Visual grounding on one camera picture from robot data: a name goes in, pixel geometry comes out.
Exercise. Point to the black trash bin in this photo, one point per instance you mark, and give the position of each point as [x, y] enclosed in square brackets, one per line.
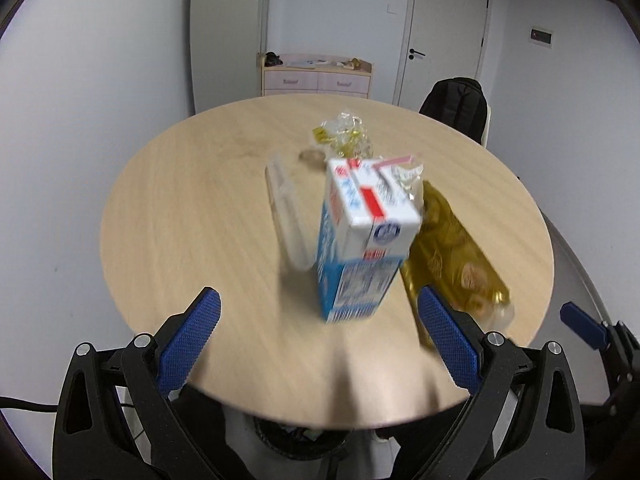
[300, 443]

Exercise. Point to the blue white milk carton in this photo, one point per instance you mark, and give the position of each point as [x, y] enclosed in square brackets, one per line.
[367, 226]

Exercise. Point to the wall intercom panel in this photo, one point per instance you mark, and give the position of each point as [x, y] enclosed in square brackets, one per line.
[541, 37]

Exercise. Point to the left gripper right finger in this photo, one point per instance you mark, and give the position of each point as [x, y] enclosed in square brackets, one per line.
[453, 335]

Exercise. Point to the pink drawer cabinet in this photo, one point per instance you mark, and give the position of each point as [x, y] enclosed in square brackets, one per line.
[317, 73]

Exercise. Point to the round wooden table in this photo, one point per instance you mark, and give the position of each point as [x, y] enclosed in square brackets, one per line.
[316, 326]

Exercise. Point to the clear yellow plastic wrapper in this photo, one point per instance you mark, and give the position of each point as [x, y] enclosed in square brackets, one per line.
[342, 137]

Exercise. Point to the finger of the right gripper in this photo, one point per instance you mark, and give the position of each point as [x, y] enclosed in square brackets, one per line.
[583, 325]

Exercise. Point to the gold foil snack bag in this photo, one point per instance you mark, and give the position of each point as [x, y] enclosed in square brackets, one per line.
[445, 256]

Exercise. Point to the white chair wooden legs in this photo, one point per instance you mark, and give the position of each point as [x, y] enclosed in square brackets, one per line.
[485, 134]

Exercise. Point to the white door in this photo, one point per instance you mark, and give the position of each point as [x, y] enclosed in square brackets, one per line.
[445, 40]

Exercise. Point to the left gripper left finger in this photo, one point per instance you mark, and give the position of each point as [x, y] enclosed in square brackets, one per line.
[182, 338]

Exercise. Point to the clear plastic tube case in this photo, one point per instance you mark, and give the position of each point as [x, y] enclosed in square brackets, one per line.
[286, 216]

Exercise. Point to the black object on cabinet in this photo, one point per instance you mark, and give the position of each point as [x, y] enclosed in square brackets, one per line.
[272, 60]

